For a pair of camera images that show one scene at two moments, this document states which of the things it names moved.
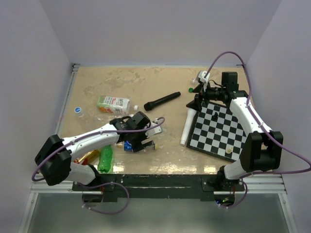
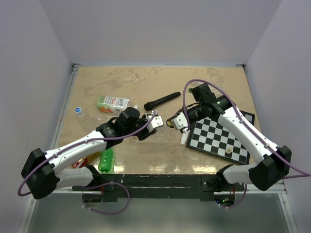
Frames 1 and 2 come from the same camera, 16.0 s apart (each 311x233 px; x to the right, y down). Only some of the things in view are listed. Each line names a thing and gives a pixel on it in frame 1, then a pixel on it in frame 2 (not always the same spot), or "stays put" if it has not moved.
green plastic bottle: [106, 159] stays put
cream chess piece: [229, 149] stays put
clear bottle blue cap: [79, 114] stays put
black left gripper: [137, 145] → [146, 134]
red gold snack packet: [92, 157] stays put
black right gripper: [195, 105] → [178, 113]
